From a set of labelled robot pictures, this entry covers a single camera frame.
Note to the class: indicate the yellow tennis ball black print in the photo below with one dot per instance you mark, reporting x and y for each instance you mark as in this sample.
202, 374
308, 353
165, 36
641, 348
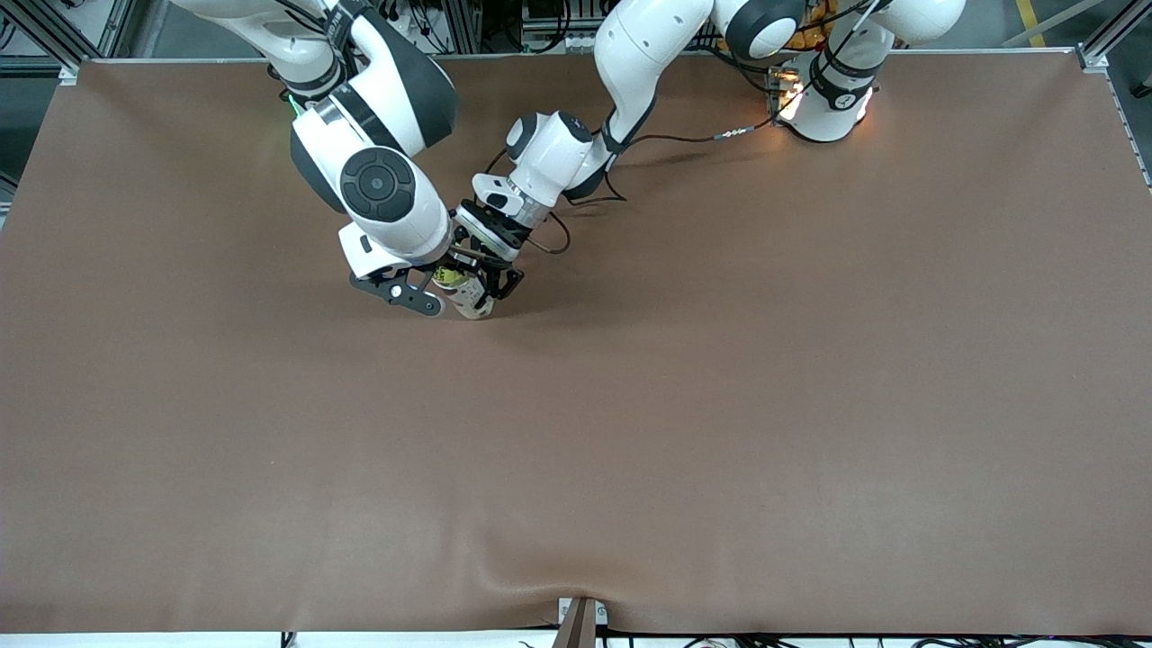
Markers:
448, 275

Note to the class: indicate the white table corner bracket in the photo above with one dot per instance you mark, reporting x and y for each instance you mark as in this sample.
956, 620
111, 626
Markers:
1092, 61
68, 75

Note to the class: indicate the orange net bag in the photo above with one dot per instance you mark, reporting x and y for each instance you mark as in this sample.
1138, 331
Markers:
807, 34

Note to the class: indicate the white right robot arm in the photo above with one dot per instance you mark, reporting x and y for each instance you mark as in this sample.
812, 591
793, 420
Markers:
378, 99

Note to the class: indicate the wooden post with metal bracket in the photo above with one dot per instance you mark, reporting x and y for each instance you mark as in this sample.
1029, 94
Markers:
579, 623

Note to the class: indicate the brown table mat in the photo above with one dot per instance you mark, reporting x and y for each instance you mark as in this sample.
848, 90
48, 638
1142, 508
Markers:
576, 495

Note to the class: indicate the clear tennis ball can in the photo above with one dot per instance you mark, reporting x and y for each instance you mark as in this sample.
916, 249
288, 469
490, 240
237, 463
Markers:
477, 304

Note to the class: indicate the aluminium frame profile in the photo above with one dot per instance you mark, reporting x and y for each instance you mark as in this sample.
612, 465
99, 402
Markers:
115, 31
1116, 31

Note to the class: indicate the white power strip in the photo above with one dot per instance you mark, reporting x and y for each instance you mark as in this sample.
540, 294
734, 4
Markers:
558, 42

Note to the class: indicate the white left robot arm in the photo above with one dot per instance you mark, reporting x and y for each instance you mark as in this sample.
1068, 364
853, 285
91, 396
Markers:
648, 63

